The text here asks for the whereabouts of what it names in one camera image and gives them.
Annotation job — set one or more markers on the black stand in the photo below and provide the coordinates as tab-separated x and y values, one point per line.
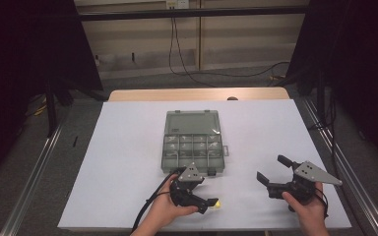
50	111

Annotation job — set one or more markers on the small black stick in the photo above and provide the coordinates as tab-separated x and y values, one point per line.
75	141

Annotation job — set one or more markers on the person's right hand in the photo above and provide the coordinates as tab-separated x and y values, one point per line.
308	213

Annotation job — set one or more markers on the white wall socket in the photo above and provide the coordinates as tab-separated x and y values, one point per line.
177	3

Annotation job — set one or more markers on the small yellow plug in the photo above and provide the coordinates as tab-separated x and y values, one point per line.
217	204

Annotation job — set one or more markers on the white table mat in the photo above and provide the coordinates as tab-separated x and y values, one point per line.
118	137

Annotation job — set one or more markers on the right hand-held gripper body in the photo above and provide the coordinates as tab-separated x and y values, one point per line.
303	185

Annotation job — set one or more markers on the person's left hand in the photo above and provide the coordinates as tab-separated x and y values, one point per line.
164	211

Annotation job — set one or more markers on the metal floor rail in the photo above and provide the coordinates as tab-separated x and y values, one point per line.
29	183
347	170

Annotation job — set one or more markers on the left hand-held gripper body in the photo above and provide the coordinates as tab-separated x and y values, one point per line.
182	190

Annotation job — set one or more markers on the black curtain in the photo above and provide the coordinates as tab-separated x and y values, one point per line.
357	65
29	65

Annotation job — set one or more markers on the black horizontal bar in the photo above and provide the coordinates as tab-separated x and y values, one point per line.
193	13

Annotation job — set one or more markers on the grey transparent compartment box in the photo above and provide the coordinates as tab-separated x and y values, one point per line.
190	123

